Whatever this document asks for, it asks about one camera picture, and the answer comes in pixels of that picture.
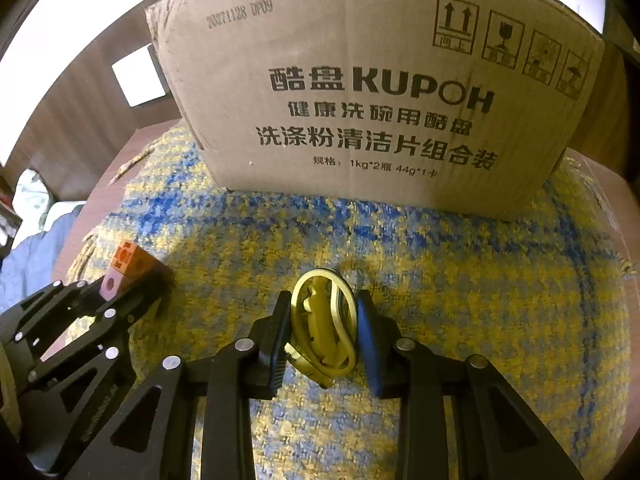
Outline orange pink toy block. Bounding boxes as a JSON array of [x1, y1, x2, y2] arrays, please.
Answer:
[[100, 240, 155, 301]]

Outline yellow blue woven rug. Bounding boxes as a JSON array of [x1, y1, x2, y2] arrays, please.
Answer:
[[66, 124, 632, 479]]

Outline brown cardboard box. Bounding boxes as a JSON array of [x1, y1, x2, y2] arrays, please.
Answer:
[[146, 0, 604, 219]]

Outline dark wooden wall panel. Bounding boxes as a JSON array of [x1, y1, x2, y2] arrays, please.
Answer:
[[1, 4, 180, 200]]

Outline white wall socket plate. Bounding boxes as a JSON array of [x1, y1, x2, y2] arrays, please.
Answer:
[[112, 44, 169, 107]]

